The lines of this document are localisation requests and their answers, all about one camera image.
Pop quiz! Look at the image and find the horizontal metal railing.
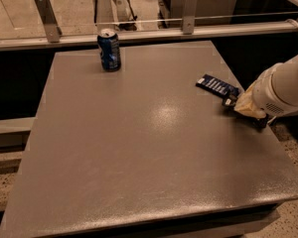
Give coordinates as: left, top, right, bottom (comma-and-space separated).
0, 21, 298, 52

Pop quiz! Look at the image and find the black chocolate rxbar wrapper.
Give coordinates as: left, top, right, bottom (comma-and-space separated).
222, 94, 269, 129

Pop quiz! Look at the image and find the left metal rail bracket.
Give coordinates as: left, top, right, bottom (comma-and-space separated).
34, 0, 62, 43

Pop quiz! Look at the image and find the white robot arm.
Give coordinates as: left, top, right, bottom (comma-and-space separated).
234, 56, 298, 119

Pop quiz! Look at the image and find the metal rail bracket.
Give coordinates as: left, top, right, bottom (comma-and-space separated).
34, 0, 62, 43
182, 0, 198, 35

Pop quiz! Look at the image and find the blue blueberry rxbar wrapper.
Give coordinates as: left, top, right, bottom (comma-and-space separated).
196, 74, 239, 98

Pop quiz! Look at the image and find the right metal rail bracket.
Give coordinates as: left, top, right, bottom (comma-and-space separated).
182, 0, 198, 35

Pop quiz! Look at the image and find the blue soda can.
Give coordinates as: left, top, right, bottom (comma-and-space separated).
97, 29, 121, 71

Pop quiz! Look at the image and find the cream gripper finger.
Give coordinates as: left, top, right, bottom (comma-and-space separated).
233, 83, 266, 119

